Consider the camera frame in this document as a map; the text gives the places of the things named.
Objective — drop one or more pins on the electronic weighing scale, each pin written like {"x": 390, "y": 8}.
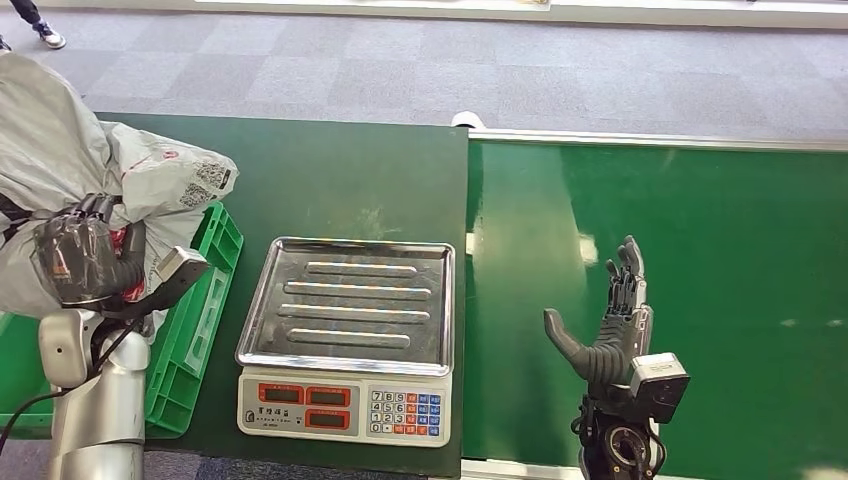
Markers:
{"x": 344, "y": 298}

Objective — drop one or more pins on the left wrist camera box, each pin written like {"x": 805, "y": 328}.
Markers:
{"x": 175, "y": 265}

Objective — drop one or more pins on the white conveyor roller end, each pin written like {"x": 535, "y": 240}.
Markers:
{"x": 468, "y": 120}

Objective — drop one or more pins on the green plastic crate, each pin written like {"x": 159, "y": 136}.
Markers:
{"x": 192, "y": 358}

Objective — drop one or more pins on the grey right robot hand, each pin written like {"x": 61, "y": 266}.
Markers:
{"x": 613, "y": 351}

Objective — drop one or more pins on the white baseboard ledge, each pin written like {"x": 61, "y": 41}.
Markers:
{"x": 464, "y": 10}

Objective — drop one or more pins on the silver conveyor side rail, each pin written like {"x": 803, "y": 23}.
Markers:
{"x": 662, "y": 140}
{"x": 530, "y": 471}

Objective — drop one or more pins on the person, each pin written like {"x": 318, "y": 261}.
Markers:
{"x": 50, "y": 34}

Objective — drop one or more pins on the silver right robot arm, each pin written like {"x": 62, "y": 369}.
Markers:
{"x": 619, "y": 450}

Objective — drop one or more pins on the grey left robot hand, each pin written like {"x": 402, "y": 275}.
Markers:
{"x": 79, "y": 258}

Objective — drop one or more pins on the grey courier package bag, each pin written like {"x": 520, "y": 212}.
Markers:
{"x": 53, "y": 132}

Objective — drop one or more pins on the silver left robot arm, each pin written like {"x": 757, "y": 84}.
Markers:
{"x": 99, "y": 411}

